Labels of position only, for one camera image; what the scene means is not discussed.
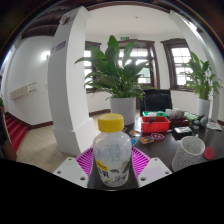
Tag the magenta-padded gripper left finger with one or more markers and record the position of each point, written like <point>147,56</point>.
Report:
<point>71,170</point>

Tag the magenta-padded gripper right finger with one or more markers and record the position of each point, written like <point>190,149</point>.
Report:
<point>153,170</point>

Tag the yellow-capped clear drink bottle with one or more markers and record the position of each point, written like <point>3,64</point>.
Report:
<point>111,150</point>

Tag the orange sticker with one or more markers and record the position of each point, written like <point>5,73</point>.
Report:
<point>147,139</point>

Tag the purple-edged sticker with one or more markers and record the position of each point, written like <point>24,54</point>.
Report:
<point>158,136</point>

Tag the blue sticker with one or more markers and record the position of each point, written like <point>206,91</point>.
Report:
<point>133,142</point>

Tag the white speckled mug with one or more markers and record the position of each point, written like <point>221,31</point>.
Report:
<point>186,155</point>

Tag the brown round sticker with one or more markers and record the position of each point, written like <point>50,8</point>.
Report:
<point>135,133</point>

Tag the red plastic box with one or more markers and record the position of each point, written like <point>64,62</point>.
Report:
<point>155,126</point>

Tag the flat black device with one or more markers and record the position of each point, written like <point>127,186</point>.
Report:
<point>182,130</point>

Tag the green plastic box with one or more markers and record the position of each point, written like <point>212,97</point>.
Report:
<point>150,113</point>

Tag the flat round red coaster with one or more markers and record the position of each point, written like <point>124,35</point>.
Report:
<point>209,153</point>

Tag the brown tray of white packets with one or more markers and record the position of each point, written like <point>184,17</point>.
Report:
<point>175,115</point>

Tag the potted leafy plant white pot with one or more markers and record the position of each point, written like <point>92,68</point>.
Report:
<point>202,106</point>
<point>123,110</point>

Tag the grey rounded object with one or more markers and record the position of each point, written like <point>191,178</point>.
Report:
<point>203,120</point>

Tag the printed paper brochure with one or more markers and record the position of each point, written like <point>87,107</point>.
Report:
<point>213,125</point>

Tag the dark wooden framed window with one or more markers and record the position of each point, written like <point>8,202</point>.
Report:
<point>180,56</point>
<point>88,55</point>

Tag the dark wooden glazed door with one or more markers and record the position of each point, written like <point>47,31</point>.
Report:
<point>146,53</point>

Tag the purple sign on pillar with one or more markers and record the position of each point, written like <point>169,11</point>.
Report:
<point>59,46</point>

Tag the green exit sign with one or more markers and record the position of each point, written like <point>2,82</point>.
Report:
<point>124,38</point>

